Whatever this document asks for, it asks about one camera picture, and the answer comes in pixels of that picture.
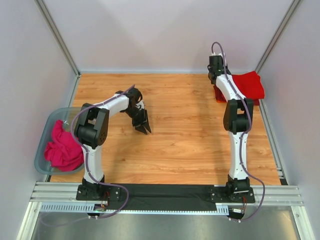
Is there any folded dark red t shirt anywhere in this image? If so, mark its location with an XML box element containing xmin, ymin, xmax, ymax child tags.
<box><xmin>213</xmin><ymin>85</ymin><xmax>260</xmax><ymax>106</ymax></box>

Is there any bright red t shirt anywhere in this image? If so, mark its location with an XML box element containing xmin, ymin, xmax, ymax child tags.
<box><xmin>232</xmin><ymin>71</ymin><xmax>265</xmax><ymax>100</ymax></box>

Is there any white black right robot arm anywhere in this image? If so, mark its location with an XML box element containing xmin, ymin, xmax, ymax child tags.
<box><xmin>207</xmin><ymin>53</ymin><xmax>254</xmax><ymax>194</ymax></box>

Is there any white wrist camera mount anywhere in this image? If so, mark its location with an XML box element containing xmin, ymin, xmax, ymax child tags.
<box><xmin>138</xmin><ymin>100</ymin><xmax>145</xmax><ymax>109</ymax></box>
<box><xmin>211</xmin><ymin>52</ymin><xmax>223</xmax><ymax>56</ymax></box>

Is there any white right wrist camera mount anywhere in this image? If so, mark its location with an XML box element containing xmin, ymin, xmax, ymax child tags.
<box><xmin>211</xmin><ymin>52</ymin><xmax>223</xmax><ymax>56</ymax></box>

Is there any right aluminium frame post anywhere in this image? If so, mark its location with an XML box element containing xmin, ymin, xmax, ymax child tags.
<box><xmin>255</xmin><ymin>0</ymin><xmax>303</xmax><ymax>74</ymax></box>

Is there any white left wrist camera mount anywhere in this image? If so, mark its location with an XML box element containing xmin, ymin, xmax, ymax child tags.
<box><xmin>138</xmin><ymin>100</ymin><xmax>145</xmax><ymax>109</ymax></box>

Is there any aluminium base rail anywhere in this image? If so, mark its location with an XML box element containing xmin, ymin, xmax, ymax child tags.
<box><xmin>29</xmin><ymin>182</ymin><xmax>304</xmax><ymax>206</ymax></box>

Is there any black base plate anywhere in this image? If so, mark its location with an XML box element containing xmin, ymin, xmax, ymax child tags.
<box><xmin>75</xmin><ymin>183</ymin><xmax>122</xmax><ymax>201</ymax></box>
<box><xmin>207</xmin><ymin>185</ymin><xmax>256</xmax><ymax>204</ymax></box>

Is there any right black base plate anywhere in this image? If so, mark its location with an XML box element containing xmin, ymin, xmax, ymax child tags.
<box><xmin>207</xmin><ymin>185</ymin><xmax>256</xmax><ymax>204</ymax></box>

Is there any slotted cable duct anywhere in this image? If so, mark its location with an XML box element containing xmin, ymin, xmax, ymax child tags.
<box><xmin>39</xmin><ymin>202</ymin><xmax>229</xmax><ymax>216</ymax></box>

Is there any folded orange t shirt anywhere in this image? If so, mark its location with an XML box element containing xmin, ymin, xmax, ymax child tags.
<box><xmin>215</xmin><ymin>91</ymin><xmax>227</xmax><ymax>103</ymax></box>

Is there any pink t shirt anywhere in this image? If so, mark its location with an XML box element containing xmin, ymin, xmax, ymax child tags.
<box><xmin>44</xmin><ymin>119</ymin><xmax>84</xmax><ymax>172</ymax></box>

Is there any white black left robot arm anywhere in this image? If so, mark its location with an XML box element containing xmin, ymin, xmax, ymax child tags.
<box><xmin>72</xmin><ymin>86</ymin><xmax>152</xmax><ymax>184</ymax></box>

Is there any aluminium frame post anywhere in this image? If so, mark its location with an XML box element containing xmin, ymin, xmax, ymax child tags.
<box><xmin>34</xmin><ymin>0</ymin><xmax>81</xmax><ymax>78</ymax></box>
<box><xmin>255</xmin><ymin>0</ymin><xmax>303</xmax><ymax>74</ymax></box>

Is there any grey plastic bin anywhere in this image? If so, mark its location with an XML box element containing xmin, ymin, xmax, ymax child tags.
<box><xmin>34</xmin><ymin>107</ymin><xmax>84</xmax><ymax>176</ymax></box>

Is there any left aluminium frame post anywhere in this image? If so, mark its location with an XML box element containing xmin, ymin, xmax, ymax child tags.
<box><xmin>34</xmin><ymin>0</ymin><xmax>81</xmax><ymax>78</ymax></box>

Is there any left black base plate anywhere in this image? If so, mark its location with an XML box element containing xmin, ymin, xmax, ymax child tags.
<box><xmin>75</xmin><ymin>183</ymin><xmax>122</xmax><ymax>201</ymax></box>

